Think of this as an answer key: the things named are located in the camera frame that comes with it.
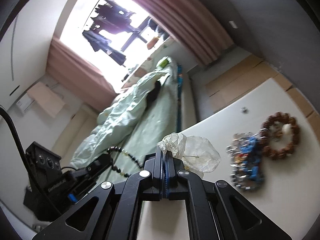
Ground clear plastic bag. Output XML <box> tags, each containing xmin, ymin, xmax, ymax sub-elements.
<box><xmin>157</xmin><ymin>133</ymin><xmax>221</xmax><ymax>178</ymax></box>

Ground dark beaded bracelet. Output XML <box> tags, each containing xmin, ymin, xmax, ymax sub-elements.
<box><xmin>106</xmin><ymin>146</ymin><xmax>144</xmax><ymax>179</ymax></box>

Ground silver ball chain necklace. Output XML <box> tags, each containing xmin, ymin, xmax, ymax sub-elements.
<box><xmin>226</xmin><ymin>132</ymin><xmax>266</xmax><ymax>192</ymax></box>

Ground blue flower knot ornament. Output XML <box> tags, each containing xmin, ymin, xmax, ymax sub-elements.
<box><xmin>233</xmin><ymin>136</ymin><xmax>264</xmax><ymax>190</ymax></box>

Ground light green duvet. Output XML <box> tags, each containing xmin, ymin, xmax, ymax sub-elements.
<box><xmin>70</xmin><ymin>69</ymin><xmax>172</xmax><ymax>168</ymax></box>

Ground black garment on bed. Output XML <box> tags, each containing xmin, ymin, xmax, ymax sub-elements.
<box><xmin>146</xmin><ymin>81</ymin><xmax>161</xmax><ymax>106</ymax></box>

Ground flattened cardboard sheets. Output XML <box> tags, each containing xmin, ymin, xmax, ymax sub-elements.
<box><xmin>204</xmin><ymin>55</ymin><xmax>320</xmax><ymax>138</ymax></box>

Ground pink curtain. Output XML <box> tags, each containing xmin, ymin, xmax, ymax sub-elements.
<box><xmin>46</xmin><ymin>0</ymin><xmax>234</xmax><ymax>112</ymax></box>

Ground hanging dark clothes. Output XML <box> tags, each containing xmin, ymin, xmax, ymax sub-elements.
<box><xmin>82</xmin><ymin>0</ymin><xmax>151</xmax><ymax>66</ymax></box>

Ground black cable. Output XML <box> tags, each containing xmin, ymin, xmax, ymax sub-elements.
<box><xmin>0</xmin><ymin>106</ymin><xmax>27</xmax><ymax>160</ymax></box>

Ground brown rudraksha bead bracelet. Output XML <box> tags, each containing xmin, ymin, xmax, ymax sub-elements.
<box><xmin>260</xmin><ymin>112</ymin><xmax>301</xmax><ymax>160</ymax></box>

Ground white wall switch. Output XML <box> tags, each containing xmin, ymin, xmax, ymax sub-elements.
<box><xmin>229</xmin><ymin>21</ymin><xmax>238</xmax><ymax>29</ymax></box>

